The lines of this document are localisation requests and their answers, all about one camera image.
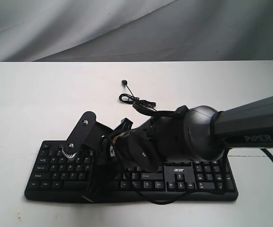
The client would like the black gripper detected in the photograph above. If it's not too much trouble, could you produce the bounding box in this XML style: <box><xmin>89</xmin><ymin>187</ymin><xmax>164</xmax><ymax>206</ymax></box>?
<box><xmin>82</xmin><ymin>111</ymin><xmax>186</xmax><ymax>202</ymax></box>

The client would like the black acer keyboard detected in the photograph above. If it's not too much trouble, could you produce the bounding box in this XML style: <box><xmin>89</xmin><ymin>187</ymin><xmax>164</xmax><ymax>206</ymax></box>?
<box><xmin>25</xmin><ymin>140</ymin><xmax>238</xmax><ymax>203</ymax></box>

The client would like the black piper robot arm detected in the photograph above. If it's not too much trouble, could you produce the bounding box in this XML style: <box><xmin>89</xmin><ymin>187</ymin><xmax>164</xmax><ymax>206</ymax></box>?
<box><xmin>82</xmin><ymin>96</ymin><xmax>273</xmax><ymax>205</ymax></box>

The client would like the grey backdrop cloth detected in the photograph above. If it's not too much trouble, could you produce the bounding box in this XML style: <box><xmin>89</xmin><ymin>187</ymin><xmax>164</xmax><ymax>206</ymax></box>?
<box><xmin>0</xmin><ymin>0</ymin><xmax>273</xmax><ymax>62</ymax></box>

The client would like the black keyboard usb cable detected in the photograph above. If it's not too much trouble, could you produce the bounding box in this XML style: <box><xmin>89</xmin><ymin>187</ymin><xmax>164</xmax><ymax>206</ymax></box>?
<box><xmin>119</xmin><ymin>79</ymin><xmax>157</xmax><ymax>109</ymax></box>

